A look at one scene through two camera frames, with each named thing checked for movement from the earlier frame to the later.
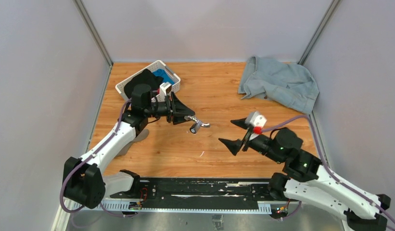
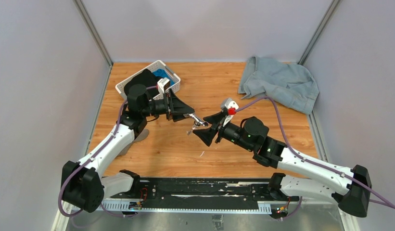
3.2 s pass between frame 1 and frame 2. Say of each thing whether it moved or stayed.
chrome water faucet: stayed
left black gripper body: stayed
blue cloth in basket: stayed
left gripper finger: stayed
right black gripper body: moved
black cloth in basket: stayed
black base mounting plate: stayed
